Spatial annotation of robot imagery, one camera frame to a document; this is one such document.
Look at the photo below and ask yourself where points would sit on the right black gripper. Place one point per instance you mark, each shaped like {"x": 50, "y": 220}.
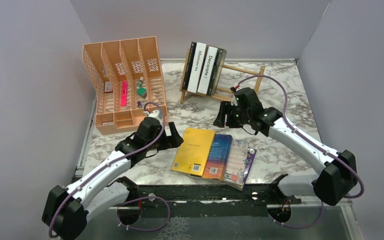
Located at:
{"x": 226, "y": 108}

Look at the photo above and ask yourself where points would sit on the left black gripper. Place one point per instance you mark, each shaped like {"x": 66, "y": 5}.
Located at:
{"x": 173, "y": 141}

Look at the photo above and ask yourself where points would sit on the yellow book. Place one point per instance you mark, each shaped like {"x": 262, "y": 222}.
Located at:
{"x": 192, "y": 155}

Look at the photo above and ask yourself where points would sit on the blue orange book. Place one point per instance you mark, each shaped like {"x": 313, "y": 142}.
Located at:
{"x": 218, "y": 156}

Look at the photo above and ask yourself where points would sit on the white Afternoon tea book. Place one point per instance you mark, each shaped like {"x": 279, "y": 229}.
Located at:
{"x": 195, "y": 73}

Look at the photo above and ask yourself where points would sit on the dark green book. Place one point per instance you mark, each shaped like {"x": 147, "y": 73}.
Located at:
{"x": 216, "y": 71}

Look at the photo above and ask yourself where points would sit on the white Decorate Furniture book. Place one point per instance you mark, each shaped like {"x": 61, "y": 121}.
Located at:
{"x": 208, "y": 66}

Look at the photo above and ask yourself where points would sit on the black Moon and Sixpence book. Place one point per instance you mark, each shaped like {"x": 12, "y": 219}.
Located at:
{"x": 189, "y": 65}

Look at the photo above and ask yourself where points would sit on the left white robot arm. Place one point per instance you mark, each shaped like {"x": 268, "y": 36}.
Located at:
{"x": 68, "y": 209}

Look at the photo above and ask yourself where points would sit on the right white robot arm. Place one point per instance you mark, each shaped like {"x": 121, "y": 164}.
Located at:
{"x": 335, "y": 171}

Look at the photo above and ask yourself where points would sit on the floral purple book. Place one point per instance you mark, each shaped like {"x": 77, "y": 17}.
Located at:
{"x": 239, "y": 163}

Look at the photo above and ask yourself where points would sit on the green glue bottle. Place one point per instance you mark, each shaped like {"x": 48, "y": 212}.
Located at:
{"x": 141, "y": 91}

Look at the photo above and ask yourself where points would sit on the wooden book rack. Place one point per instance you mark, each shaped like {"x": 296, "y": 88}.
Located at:
{"x": 223, "y": 93}

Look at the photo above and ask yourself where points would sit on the pink highlighter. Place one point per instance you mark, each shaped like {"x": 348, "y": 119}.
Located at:
{"x": 124, "y": 93}

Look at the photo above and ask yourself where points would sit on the orange plastic file organizer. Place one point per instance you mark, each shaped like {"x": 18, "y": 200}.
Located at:
{"x": 124, "y": 60}

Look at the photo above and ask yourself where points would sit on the small red white box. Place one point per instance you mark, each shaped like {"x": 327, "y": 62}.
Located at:
{"x": 107, "y": 87}

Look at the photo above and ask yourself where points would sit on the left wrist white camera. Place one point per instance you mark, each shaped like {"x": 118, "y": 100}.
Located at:
{"x": 156, "y": 114}

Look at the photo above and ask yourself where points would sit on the black metal base rail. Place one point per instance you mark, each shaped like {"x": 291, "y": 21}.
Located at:
{"x": 188, "y": 201}

